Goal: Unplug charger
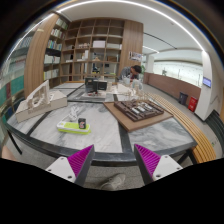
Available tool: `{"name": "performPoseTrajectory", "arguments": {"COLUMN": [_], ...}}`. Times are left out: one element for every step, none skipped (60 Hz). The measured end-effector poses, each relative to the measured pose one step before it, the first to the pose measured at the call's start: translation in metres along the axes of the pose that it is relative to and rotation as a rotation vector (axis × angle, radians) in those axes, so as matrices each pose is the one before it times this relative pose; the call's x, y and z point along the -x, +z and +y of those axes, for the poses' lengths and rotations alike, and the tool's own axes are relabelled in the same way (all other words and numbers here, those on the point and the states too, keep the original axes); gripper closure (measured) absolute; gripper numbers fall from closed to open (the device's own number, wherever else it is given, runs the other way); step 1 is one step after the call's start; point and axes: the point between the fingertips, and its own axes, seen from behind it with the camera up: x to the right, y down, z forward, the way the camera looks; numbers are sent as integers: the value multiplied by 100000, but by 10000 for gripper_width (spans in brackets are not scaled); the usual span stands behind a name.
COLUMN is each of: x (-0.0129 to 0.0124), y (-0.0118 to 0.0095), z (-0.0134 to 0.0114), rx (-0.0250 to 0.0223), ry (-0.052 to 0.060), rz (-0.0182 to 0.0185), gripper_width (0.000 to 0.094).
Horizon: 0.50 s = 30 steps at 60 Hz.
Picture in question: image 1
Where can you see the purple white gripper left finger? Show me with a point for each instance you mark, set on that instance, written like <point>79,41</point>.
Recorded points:
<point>75,167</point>

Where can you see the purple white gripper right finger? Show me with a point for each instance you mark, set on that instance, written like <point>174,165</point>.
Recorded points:
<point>153,166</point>

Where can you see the black charger plug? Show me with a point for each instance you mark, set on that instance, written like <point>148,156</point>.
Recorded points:
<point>82,123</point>

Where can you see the grey shoe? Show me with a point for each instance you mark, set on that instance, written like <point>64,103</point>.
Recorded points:
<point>114,182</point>

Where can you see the green white power strip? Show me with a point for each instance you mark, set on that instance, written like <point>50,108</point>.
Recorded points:
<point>72,127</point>

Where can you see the brown architectural model board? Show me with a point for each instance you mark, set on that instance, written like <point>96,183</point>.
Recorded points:
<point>137,114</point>

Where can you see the red bin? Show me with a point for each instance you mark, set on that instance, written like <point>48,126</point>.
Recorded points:
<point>192,104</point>

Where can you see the white architectural building model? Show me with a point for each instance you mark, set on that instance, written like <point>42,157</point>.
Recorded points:
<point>40,101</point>

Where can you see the dark grey bin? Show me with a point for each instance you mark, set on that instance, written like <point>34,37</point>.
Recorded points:
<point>182,98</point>

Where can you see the white small models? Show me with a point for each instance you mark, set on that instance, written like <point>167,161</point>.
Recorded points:
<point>131,90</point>

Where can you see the black box model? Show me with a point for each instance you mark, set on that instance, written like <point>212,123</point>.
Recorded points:
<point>94,85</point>

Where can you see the seated person dark hair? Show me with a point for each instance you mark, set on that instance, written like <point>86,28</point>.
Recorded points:
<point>131,72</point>

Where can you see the wall screen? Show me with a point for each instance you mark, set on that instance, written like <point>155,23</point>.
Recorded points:
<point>206,82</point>

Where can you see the wooden bookshelf wall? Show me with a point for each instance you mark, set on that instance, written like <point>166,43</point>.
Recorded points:
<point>62,51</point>

